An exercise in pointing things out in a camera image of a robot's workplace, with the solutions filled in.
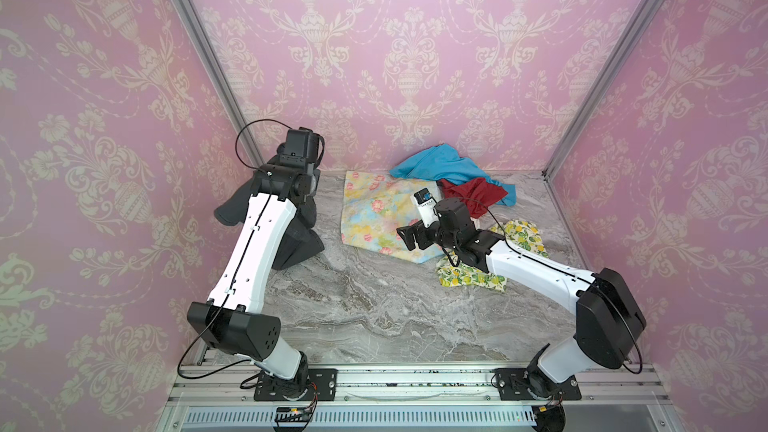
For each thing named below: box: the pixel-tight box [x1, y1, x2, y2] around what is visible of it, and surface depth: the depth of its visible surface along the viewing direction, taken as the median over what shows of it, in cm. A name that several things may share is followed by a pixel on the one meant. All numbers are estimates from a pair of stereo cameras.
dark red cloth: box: [437, 177, 508, 219], surface depth 108 cm
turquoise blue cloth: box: [389, 144, 517, 207], surface depth 113 cm
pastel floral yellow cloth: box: [341, 170, 445, 263], surface depth 108 cm
